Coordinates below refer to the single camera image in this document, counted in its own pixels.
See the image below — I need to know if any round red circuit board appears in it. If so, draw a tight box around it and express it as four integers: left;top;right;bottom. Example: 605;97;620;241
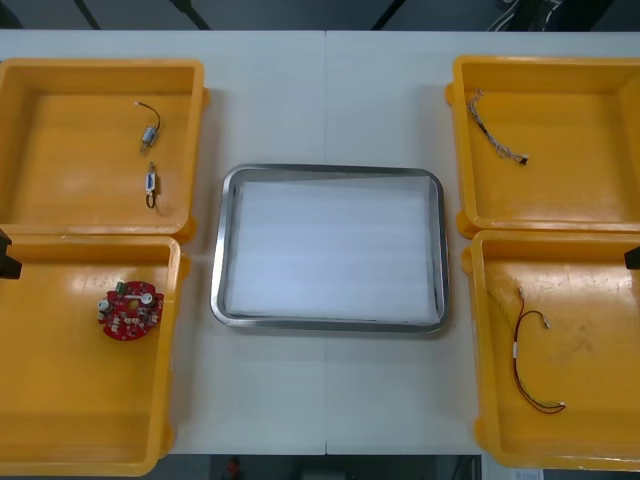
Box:
96;280;166;342

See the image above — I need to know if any yellow-orange plastic bin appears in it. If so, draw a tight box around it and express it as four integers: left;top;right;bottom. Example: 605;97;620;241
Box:
0;233;191;476
444;53;640;234
460;228;640;474
0;57;211;245

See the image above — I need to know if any steel tray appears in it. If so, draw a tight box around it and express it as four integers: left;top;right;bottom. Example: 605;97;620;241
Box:
209;163;450;339

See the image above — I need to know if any twisted grey-white wire harness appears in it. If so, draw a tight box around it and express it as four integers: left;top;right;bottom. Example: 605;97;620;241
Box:
465;88;531;168

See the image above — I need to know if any red-black wire harness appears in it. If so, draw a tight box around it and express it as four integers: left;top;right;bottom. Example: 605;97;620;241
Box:
510;288;569;415

